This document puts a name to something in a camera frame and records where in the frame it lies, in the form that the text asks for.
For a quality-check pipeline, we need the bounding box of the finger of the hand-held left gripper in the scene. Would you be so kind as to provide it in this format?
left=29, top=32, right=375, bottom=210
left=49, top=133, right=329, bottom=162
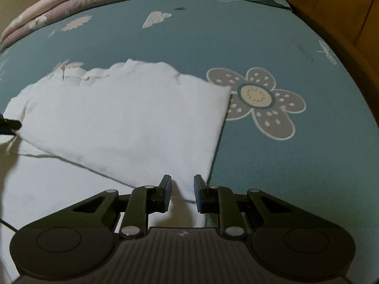
left=0, top=114, right=23, bottom=136

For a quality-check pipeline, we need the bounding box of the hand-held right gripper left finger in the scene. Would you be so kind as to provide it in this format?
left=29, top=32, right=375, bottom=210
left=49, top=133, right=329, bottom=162
left=72, top=175, right=173, bottom=240

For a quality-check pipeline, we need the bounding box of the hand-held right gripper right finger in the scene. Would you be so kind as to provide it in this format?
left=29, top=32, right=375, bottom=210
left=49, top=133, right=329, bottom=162
left=193, top=174, right=294, bottom=240

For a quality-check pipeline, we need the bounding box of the white printed t-shirt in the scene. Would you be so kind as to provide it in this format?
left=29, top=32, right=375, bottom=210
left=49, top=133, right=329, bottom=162
left=0, top=58, right=231, bottom=284

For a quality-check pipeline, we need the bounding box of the bed with teal floral sheet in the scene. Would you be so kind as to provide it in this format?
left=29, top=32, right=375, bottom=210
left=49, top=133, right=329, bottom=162
left=0, top=0, right=379, bottom=237

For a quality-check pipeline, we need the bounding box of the purple floral quilt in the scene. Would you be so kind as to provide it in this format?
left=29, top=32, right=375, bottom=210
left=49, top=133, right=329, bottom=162
left=0, top=0, right=202, bottom=51

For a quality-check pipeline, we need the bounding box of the wooden headboard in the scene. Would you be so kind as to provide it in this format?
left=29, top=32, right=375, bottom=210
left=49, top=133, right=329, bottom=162
left=286, top=0, right=379, bottom=95

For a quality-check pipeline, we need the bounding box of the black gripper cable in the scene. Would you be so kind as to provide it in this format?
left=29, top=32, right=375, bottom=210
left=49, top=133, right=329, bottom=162
left=0, top=217, right=19, bottom=233

